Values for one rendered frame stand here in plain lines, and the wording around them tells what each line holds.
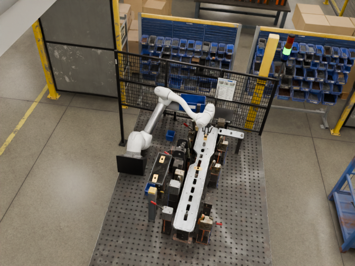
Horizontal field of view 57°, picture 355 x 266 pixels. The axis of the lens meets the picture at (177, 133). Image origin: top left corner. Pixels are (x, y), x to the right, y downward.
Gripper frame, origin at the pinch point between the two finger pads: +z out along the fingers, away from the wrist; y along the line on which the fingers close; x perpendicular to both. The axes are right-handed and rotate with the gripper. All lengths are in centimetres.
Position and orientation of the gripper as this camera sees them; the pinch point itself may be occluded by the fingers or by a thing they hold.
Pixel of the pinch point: (205, 134)
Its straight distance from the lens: 361.5
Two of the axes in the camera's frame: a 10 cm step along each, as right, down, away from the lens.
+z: -0.5, 7.3, 6.9
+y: 9.7, 2.0, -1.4
